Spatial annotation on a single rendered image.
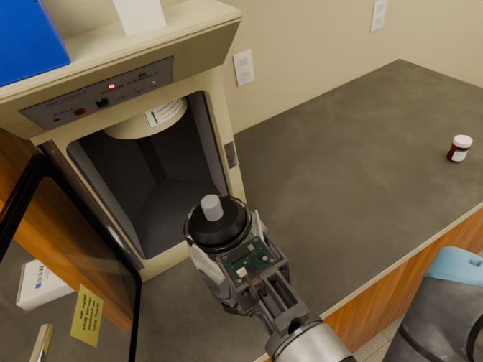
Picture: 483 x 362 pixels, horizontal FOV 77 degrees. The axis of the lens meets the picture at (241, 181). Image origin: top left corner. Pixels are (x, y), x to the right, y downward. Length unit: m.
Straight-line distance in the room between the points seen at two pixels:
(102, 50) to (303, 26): 0.92
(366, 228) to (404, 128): 0.46
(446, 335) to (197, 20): 0.44
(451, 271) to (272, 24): 0.95
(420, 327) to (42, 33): 0.48
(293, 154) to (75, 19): 0.76
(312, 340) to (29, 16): 0.42
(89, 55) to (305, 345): 0.38
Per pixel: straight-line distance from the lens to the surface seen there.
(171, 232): 0.81
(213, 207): 0.44
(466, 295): 0.37
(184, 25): 0.42
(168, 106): 0.60
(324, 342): 0.35
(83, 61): 0.40
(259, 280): 0.36
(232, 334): 0.73
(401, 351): 0.40
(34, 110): 0.44
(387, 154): 1.08
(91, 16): 0.50
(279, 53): 1.20
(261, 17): 1.12
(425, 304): 0.39
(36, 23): 0.39
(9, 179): 0.56
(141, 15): 0.43
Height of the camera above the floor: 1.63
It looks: 44 degrees down
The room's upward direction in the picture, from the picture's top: 11 degrees counter-clockwise
